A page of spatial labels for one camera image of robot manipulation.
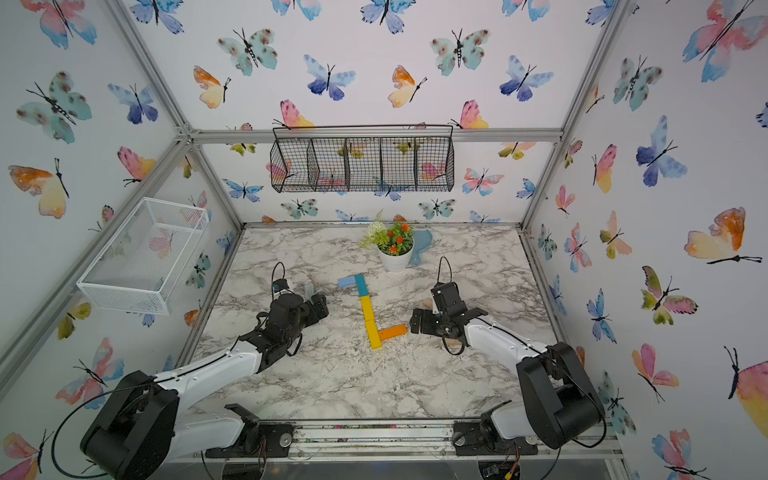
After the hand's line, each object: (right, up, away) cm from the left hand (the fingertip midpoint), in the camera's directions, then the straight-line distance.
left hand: (318, 299), depth 88 cm
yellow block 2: (+16, -12, +3) cm, 20 cm away
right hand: (+32, -6, +1) cm, 33 cm away
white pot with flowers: (+23, +17, +8) cm, 29 cm away
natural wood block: (+33, -3, +10) cm, 35 cm away
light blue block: (+6, +4, +16) cm, 18 cm away
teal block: (+11, +3, +16) cm, 20 cm away
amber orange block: (+22, -11, +5) cm, 25 cm away
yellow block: (+14, -4, +8) cm, 17 cm away
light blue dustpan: (+33, +19, +30) cm, 49 cm away
